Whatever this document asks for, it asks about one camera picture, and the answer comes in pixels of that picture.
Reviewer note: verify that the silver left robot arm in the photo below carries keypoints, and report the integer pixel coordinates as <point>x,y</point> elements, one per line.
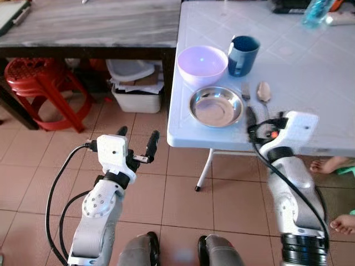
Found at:
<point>97,213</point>

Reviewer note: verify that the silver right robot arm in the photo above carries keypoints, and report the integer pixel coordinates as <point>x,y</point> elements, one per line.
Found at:
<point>294,194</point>

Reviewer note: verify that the metal fork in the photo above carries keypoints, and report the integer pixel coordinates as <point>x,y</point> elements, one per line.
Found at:
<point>246,92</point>

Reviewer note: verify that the metal spoon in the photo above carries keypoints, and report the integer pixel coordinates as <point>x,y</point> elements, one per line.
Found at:
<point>264,91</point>

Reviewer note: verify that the white plastic bin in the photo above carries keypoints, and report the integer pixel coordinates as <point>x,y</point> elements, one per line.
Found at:
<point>137,101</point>

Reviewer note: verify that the stainless steel plate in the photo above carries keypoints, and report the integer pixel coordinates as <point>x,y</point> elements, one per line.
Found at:
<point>216,107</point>

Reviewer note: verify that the blue plastic cup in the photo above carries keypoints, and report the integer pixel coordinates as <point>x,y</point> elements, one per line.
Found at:
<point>244,58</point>

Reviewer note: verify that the white plastic basin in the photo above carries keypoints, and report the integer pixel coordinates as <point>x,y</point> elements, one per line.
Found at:
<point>128,70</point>

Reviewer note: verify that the person's bare foot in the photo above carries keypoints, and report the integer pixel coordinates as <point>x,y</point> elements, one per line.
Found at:
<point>327,164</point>
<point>344,224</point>

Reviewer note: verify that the purple plastic bowl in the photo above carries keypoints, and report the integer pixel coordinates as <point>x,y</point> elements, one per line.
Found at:
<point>202,64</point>

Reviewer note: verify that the white folding table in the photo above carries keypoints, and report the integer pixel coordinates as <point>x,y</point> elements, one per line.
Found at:
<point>316,72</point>

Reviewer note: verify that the red plastic stool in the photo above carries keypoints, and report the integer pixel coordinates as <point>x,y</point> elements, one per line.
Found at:
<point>41,83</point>

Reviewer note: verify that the dark wooden table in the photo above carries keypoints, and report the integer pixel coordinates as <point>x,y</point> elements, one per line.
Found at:
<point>89,25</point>

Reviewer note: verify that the black device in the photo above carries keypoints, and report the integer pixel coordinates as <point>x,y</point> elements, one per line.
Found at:
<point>288,5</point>

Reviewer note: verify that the blue plastic water bottle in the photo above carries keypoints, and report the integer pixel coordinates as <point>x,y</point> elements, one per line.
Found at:
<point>316,12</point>

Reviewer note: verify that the grey robot right leg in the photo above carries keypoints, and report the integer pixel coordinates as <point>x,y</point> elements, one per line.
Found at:
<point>222,252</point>

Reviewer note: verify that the white flat tray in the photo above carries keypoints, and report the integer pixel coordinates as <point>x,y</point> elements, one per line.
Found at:
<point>12,14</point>

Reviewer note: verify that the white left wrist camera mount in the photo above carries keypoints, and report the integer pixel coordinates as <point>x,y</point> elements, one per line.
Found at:
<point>112,152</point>

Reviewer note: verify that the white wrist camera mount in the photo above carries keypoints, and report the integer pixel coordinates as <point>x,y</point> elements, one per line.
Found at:
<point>297,130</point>
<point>112,152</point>

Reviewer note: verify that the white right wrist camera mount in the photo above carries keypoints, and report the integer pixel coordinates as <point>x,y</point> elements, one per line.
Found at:
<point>297,130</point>

